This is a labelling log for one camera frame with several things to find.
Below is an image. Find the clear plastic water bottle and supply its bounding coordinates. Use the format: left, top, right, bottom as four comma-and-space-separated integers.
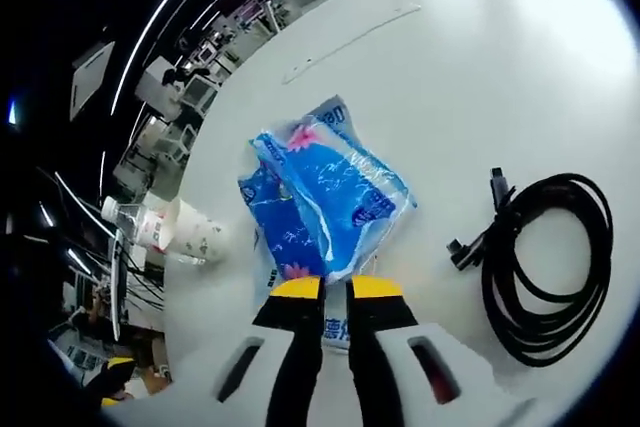
101, 195, 174, 253

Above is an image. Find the blue plastic packet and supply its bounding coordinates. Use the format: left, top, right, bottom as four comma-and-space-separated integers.
237, 94, 419, 348

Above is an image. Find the ceiling air conditioner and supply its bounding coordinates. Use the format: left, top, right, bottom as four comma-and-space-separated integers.
69, 40, 117, 122

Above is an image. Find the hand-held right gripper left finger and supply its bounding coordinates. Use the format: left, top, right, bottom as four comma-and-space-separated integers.
102, 276, 327, 427

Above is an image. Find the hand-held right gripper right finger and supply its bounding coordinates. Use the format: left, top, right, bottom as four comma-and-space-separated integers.
345, 276, 539, 427

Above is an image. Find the black cable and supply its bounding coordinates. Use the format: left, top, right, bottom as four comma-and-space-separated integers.
446, 166, 615, 368

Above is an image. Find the white paper cup green print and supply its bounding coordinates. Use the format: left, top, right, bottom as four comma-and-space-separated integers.
157, 196, 231, 266

